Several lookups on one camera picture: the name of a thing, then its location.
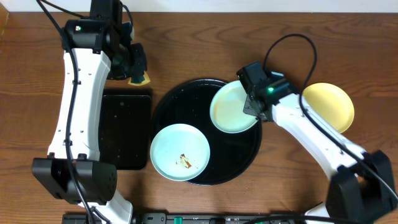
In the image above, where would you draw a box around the green and yellow sponge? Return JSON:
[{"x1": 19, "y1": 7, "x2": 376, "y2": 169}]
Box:
[{"x1": 128, "y1": 72, "x2": 150, "y2": 86}]

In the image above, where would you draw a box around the light blue plate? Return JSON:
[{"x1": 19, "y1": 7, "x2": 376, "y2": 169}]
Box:
[
  {"x1": 150, "y1": 124, "x2": 210, "y2": 182},
  {"x1": 210, "y1": 80, "x2": 257, "y2": 134}
]

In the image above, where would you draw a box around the yellow plate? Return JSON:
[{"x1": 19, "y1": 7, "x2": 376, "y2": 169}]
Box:
[{"x1": 303, "y1": 83, "x2": 354, "y2": 133}]

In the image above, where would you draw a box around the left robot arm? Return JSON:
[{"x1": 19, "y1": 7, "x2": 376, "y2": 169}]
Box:
[{"x1": 32, "y1": 19, "x2": 149, "y2": 223}]

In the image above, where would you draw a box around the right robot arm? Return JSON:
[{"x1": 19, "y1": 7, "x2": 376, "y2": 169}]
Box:
[{"x1": 243, "y1": 79, "x2": 397, "y2": 223}]

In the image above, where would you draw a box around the rectangular black tray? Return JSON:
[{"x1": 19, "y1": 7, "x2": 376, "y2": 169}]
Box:
[{"x1": 98, "y1": 89, "x2": 152, "y2": 170}]

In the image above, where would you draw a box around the round black tray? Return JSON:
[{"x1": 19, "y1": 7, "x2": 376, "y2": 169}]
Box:
[{"x1": 150, "y1": 79, "x2": 262, "y2": 185}]

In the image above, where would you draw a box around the black aluminium rail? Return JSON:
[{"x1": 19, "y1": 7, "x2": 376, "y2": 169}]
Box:
[{"x1": 62, "y1": 213, "x2": 305, "y2": 224}]

